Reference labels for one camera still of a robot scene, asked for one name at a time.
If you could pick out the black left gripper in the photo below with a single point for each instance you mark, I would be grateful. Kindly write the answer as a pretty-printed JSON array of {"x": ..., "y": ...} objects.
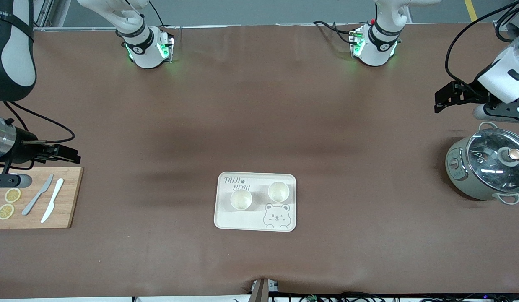
[{"x": 470, "y": 93}]

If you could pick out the aluminium frame post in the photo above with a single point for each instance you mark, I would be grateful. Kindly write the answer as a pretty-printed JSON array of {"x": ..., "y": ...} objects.
[{"x": 45, "y": 12}]

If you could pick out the grey plastic knife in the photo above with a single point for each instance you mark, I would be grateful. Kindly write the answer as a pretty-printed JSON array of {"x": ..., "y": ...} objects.
[{"x": 37, "y": 195}]

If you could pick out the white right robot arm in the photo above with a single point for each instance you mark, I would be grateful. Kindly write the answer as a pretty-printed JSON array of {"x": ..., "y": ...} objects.
[{"x": 20, "y": 63}]

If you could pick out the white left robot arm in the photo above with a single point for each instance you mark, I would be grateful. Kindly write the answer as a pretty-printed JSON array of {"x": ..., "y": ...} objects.
[{"x": 379, "y": 50}]

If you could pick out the wooden cutting board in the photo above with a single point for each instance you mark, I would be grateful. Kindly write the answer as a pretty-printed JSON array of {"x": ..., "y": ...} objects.
[{"x": 68, "y": 209}]

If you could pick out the lemon slice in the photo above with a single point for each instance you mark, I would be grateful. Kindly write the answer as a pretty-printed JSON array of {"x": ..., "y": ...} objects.
[
  {"x": 6, "y": 211},
  {"x": 12, "y": 195}
]

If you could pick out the glass pot lid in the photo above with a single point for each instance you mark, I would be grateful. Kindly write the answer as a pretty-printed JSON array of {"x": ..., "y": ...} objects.
[{"x": 490, "y": 167}]

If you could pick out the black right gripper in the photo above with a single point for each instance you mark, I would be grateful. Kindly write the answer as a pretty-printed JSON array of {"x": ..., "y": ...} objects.
[{"x": 24, "y": 149}]

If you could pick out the grey-green electric pot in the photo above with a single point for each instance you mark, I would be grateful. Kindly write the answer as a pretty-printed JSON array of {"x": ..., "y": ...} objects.
[{"x": 460, "y": 176}]

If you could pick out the grey table edge clamp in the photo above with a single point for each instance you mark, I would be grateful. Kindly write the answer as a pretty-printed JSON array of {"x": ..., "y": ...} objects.
[{"x": 260, "y": 291}]

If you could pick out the cream bear print tray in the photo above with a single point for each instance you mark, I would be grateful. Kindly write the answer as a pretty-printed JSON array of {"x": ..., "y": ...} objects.
[{"x": 255, "y": 222}]

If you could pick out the white plastic knife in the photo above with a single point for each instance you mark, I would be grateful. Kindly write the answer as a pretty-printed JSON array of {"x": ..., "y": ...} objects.
[{"x": 52, "y": 201}]

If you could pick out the white IKEA cup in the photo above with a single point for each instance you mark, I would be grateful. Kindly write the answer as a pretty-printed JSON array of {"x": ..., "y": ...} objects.
[
  {"x": 241, "y": 199},
  {"x": 278, "y": 191}
]

